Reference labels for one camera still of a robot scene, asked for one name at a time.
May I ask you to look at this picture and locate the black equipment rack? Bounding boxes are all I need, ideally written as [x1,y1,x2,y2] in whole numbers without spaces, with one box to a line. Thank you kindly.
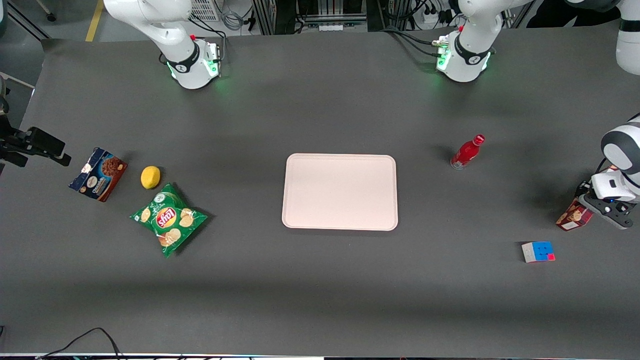
[252,0,368,36]

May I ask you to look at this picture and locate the yellow floor tape strip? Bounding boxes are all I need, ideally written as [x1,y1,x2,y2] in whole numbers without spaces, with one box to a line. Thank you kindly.
[85,0,105,43]

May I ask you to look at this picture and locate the green chips bag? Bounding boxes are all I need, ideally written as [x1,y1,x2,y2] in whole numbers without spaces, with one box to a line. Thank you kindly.
[129,183,209,259]

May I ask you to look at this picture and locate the colourful puzzle cube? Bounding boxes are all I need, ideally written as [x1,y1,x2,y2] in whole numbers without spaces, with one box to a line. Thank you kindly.
[521,241,556,264]

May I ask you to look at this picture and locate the white perforated vent box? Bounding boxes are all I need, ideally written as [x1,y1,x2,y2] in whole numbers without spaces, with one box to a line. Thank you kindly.
[189,0,222,22]

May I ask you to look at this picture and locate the yellow lemon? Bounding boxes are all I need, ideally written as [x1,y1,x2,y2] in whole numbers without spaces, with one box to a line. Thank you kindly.
[140,165,162,190]

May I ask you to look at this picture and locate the pale pink plastic tray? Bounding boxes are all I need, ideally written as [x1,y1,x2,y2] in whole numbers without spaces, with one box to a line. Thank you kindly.
[281,153,399,232]

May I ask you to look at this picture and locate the red soda bottle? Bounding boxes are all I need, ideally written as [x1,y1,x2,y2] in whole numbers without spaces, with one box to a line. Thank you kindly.
[450,133,486,171]

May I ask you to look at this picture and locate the blue chocolate cookie box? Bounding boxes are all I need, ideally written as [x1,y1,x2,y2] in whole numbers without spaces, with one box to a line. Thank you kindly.
[68,147,129,203]

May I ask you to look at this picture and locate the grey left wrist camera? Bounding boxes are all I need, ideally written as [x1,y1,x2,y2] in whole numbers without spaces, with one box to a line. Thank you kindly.
[580,193,636,231]

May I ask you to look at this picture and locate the red cookie box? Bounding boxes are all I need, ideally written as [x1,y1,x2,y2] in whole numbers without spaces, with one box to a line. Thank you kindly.
[556,198,595,232]

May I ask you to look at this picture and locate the black right arm base cable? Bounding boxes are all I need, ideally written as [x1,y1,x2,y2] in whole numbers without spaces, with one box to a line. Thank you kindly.
[159,19,229,66]

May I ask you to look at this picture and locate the grey coiled cable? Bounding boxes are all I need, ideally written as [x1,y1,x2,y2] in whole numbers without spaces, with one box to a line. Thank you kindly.
[221,7,246,32]

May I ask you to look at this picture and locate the black left arm base cables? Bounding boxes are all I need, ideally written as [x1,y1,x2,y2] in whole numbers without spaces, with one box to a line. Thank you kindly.
[380,27,443,59]

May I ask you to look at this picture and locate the thin black table cable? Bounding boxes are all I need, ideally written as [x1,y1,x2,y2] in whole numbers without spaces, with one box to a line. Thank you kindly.
[36,327,124,360]

